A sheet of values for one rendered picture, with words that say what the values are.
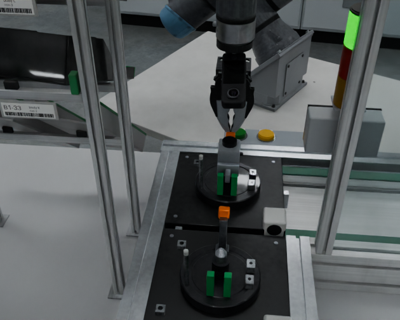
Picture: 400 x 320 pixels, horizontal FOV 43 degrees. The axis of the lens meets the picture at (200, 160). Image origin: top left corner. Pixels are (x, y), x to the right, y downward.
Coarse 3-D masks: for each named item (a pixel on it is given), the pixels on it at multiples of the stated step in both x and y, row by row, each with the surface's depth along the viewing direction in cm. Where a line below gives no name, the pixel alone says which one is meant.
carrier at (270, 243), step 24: (168, 240) 96; (192, 240) 96; (216, 240) 96; (240, 240) 96; (264, 240) 96; (168, 264) 91; (192, 264) 89; (216, 264) 84; (240, 264) 89; (264, 264) 91; (168, 288) 87; (192, 288) 85; (216, 288) 85; (240, 288) 85; (264, 288) 87; (288, 288) 87; (168, 312) 83; (192, 312) 83; (216, 312) 83; (240, 312) 83; (264, 312) 83; (288, 312) 83
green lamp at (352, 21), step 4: (352, 16) 71; (356, 16) 70; (348, 20) 72; (352, 20) 71; (356, 20) 70; (348, 24) 72; (352, 24) 71; (356, 24) 71; (348, 28) 72; (352, 28) 71; (356, 28) 71; (348, 32) 72; (352, 32) 72; (348, 36) 73; (352, 36) 72; (344, 40) 74; (348, 40) 73; (352, 40) 72; (344, 44) 74; (348, 44) 73; (352, 44) 72; (352, 48) 73
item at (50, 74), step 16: (0, 32) 77; (16, 32) 76; (32, 32) 75; (0, 48) 77; (16, 48) 77; (32, 48) 76; (48, 48) 75; (64, 48) 75; (96, 48) 84; (0, 64) 78; (16, 64) 77; (32, 64) 76; (48, 64) 76; (64, 64) 75; (96, 64) 84; (32, 80) 77; (48, 80) 76; (64, 80) 76; (112, 80) 92
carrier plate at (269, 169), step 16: (192, 160) 116; (208, 160) 116; (240, 160) 116; (256, 160) 116; (272, 160) 116; (176, 176) 112; (192, 176) 112; (272, 176) 112; (176, 192) 107; (192, 192) 107; (272, 192) 107; (176, 208) 103; (192, 208) 103; (208, 208) 103; (240, 208) 103; (256, 208) 103; (176, 224) 100; (192, 224) 100; (208, 224) 100; (240, 224) 100; (256, 224) 100
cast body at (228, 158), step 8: (224, 144) 101; (232, 144) 100; (240, 144) 102; (224, 152) 100; (232, 152) 100; (224, 160) 101; (232, 160) 101; (224, 168) 102; (232, 168) 101; (224, 176) 103
